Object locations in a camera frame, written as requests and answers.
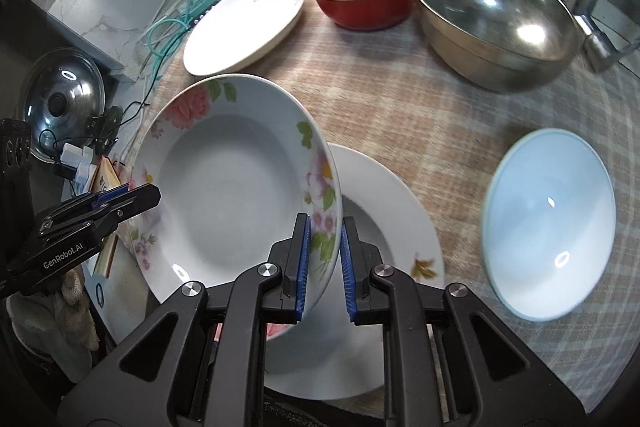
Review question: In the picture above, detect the tan paper box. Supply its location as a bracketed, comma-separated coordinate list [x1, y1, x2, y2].
[90, 154, 122, 279]

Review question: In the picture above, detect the checked cloth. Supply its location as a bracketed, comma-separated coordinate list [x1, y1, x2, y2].
[145, 0, 640, 413]

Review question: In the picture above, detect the white plate with leaf print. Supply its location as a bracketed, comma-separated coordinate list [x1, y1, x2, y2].
[262, 142, 446, 403]

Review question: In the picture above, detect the large steel bowl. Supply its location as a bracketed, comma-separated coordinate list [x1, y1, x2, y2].
[412, 0, 583, 92]

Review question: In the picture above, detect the light blue bowl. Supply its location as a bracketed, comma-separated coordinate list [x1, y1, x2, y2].
[481, 128, 617, 322]

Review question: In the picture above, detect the white oval plate grass print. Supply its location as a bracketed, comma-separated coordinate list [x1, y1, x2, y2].
[182, 0, 307, 76]

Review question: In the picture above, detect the floral print deep plate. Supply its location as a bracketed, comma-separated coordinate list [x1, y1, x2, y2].
[131, 74, 343, 340]

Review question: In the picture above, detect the person's left hand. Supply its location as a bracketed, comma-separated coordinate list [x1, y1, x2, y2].
[47, 269, 101, 358]

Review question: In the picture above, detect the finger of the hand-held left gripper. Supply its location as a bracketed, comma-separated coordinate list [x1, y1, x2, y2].
[50, 183, 132, 221]
[40, 183, 162, 249]

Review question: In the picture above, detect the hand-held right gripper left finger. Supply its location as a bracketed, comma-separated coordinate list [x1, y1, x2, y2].
[57, 213, 314, 427]

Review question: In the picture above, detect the steel pot lid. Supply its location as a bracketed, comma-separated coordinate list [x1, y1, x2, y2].
[22, 48, 107, 164]

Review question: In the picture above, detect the white charger plug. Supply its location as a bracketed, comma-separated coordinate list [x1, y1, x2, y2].
[60, 144, 97, 181]

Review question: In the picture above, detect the black clamp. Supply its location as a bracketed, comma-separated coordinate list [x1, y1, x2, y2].
[86, 106, 124, 144]

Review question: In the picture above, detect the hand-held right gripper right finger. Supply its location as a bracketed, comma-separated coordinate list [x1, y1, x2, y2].
[340, 217, 586, 427]

